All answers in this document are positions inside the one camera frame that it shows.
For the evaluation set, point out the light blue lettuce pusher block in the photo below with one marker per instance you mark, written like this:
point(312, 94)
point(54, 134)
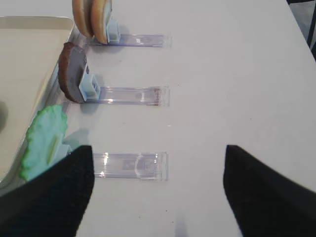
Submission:
point(62, 151)

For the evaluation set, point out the clear lettuce rack rail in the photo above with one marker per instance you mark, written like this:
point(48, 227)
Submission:
point(143, 166)

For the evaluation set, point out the standing brown meat patty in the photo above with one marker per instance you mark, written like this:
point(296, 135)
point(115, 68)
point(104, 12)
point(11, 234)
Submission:
point(71, 64)

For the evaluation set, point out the light blue bun pusher block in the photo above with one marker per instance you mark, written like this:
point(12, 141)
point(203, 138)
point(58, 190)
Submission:
point(112, 30)

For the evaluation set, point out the clear patty rack rail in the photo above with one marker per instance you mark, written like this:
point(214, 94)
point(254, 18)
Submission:
point(149, 96)

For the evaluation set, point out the bun slice near tray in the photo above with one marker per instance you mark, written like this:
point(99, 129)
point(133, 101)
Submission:
point(81, 13)

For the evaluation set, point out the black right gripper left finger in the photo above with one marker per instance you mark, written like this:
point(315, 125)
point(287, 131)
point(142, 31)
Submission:
point(53, 204)

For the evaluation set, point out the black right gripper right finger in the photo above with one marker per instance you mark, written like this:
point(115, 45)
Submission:
point(264, 202)

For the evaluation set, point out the clear bun rack rail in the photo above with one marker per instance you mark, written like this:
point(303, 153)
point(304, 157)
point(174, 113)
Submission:
point(160, 41)

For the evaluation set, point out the standing green lettuce leaf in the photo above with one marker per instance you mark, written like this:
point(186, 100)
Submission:
point(44, 136)

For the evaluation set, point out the white rectangular tray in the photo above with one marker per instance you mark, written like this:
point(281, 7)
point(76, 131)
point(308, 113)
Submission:
point(29, 50)

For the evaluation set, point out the light blue patty pusher block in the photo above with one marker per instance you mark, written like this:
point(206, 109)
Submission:
point(88, 86)

